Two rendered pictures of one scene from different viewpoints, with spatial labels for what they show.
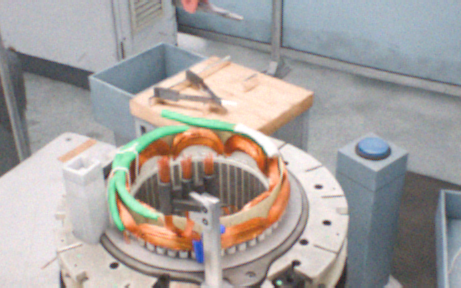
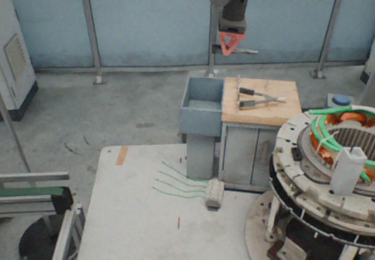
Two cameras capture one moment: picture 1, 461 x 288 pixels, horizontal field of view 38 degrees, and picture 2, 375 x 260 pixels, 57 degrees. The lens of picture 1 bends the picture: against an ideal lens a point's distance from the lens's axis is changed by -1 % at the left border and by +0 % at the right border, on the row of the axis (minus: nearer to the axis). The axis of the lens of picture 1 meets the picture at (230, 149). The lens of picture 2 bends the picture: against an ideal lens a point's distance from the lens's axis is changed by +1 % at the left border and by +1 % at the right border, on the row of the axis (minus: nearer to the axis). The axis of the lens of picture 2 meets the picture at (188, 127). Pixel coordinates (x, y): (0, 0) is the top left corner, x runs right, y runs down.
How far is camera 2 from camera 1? 0.70 m
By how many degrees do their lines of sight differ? 28
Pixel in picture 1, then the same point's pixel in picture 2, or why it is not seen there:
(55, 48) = not seen: outside the picture
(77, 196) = (354, 171)
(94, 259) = (361, 202)
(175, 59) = (198, 84)
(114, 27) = (4, 79)
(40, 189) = (126, 185)
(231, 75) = (248, 84)
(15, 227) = (136, 213)
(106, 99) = (195, 118)
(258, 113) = (289, 99)
